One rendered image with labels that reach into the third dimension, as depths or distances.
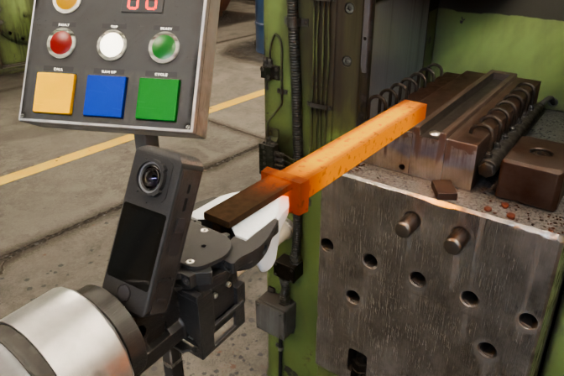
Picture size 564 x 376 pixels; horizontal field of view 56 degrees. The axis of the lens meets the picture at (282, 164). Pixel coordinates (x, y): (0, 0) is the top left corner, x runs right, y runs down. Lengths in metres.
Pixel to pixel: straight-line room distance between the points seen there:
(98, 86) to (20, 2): 4.43
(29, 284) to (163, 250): 1.99
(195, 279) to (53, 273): 1.99
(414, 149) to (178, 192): 0.58
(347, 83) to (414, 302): 0.43
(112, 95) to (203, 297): 0.65
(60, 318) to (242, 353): 1.53
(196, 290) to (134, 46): 0.68
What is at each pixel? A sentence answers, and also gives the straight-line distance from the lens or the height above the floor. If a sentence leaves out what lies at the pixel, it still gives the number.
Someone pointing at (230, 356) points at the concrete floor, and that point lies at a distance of 1.86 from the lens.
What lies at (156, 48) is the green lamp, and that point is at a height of 1.09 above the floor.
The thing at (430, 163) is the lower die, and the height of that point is 0.94.
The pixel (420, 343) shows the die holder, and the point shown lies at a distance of 1.00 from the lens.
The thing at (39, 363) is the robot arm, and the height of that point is 1.08.
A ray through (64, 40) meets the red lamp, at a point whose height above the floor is 1.09.
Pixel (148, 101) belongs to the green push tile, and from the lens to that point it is 0.98.
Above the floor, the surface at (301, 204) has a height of 1.06.
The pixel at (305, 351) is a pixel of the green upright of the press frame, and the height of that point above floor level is 0.26.
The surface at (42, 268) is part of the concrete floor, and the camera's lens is 2.42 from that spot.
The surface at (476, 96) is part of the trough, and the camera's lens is 1.11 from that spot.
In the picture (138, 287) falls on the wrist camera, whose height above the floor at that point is 1.08.
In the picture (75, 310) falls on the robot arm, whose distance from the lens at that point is 0.36.
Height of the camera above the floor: 1.30
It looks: 25 degrees down
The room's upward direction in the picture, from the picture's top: straight up
